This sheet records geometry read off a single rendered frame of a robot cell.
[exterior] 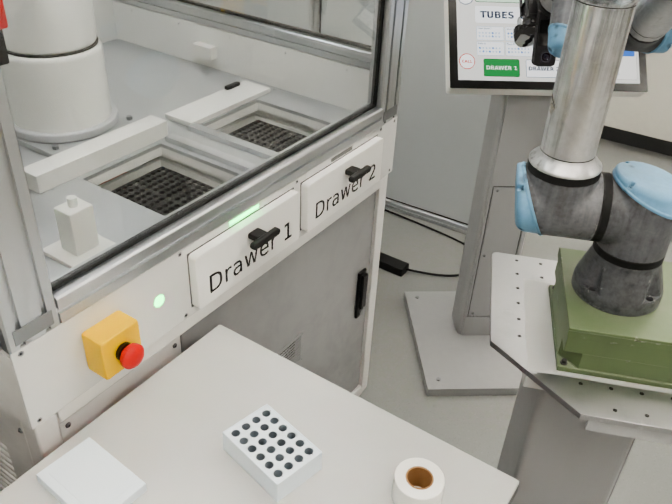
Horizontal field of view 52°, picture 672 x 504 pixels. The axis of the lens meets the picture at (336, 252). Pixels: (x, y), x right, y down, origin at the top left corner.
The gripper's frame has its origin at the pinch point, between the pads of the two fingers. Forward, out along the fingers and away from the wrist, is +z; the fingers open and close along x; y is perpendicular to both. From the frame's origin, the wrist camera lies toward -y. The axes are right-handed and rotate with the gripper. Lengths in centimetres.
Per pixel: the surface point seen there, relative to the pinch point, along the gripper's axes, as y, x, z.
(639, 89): -4.6, -36.1, 15.0
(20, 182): -46, 87, -67
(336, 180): -34, 44, -10
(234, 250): -50, 64, -29
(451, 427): -96, 5, 56
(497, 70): -0.4, 1.1, 14.9
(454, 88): -5.1, 12.2, 15.5
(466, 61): 1.8, 9.1, 15.0
